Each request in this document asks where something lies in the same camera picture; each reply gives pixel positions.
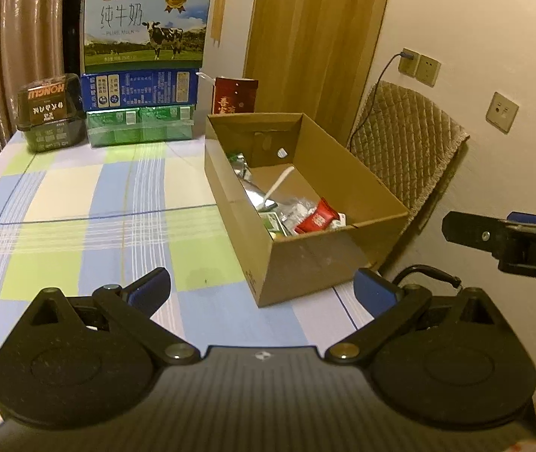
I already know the red candy packet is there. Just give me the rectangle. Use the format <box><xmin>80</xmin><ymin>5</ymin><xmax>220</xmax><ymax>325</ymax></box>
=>
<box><xmin>295</xmin><ymin>198</ymin><xmax>340</xmax><ymax>234</ymax></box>

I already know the silver foil tea bag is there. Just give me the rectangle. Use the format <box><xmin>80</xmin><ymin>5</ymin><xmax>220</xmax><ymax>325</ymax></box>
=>
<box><xmin>227</xmin><ymin>153</ymin><xmax>277</xmax><ymax>212</ymax></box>

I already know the white power adapter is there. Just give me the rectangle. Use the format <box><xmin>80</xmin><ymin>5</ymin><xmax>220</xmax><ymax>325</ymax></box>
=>
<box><xmin>329</xmin><ymin>212</ymin><xmax>347</xmax><ymax>230</ymax></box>

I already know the clear plastic box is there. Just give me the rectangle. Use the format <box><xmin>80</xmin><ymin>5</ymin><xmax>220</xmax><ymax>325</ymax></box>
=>
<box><xmin>276</xmin><ymin>198</ymin><xmax>317</xmax><ymax>233</ymax></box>

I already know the green white medicine box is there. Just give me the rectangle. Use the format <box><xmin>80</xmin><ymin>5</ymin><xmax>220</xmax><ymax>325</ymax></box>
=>
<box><xmin>259</xmin><ymin>212</ymin><xmax>291</xmax><ymax>240</ymax></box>

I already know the checkered tablecloth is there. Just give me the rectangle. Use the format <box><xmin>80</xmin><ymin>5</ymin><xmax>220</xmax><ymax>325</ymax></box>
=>
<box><xmin>0</xmin><ymin>123</ymin><xmax>378</xmax><ymax>415</ymax></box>

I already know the quilted brown chair cover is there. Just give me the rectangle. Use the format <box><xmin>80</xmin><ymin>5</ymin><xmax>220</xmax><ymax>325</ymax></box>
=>
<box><xmin>350</xmin><ymin>82</ymin><xmax>469</xmax><ymax>236</ymax></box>

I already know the brown cardboard box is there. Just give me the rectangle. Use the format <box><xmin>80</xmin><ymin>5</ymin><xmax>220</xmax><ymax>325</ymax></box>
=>
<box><xmin>205</xmin><ymin>113</ymin><xmax>409</xmax><ymax>307</ymax></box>

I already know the green drink carton pack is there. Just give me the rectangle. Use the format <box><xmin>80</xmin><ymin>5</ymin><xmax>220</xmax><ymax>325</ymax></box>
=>
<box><xmin>86</xmin><ymin>105</ymin><xmax>194</xmax><ymax>147</ymax></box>

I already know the dark Honglu food box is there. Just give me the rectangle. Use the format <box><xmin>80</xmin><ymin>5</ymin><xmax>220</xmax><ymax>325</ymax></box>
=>
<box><xmin>17</xmin><ymin>73</ymin><xmax>85</xmax><ymax>153</ymax></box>

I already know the blue milk carton box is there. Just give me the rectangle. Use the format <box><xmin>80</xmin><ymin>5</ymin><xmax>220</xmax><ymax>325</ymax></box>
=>
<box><xmin>80</xmin><ymin>69</ymin><xmax>199</xmax><ymax>111</ymax></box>

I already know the dark red gift box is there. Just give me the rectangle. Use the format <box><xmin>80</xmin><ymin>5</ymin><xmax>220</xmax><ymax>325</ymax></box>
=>
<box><xmin>212</xmin><ymin>76</ymin><xmax>259</xmax><ymax>115</ymax></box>

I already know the cow picture milk box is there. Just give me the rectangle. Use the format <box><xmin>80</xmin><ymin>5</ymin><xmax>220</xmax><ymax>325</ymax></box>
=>
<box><xmin>82</xmin><ymin>0</ymin><xmax>211</xmax><ymax>72</ymax></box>

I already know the wall network socket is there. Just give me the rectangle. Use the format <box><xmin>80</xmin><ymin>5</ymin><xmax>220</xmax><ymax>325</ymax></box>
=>
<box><xmin>486</xmin><ymin>92</ymin><xmax>519</xmax><ymax>134</ymax></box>

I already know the black charger cable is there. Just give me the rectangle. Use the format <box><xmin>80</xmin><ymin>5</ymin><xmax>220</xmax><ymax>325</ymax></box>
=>
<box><xmin>348</xmin><ymin>51</ymin><xmax>408</xmax><ymax>147</ymax></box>

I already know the wall power socket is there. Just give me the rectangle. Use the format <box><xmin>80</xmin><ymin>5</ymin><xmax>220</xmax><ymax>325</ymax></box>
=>
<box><xmin>398</xmin><ymin>48</ymin><xmax>441</xmax><ymax>88</ymax></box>

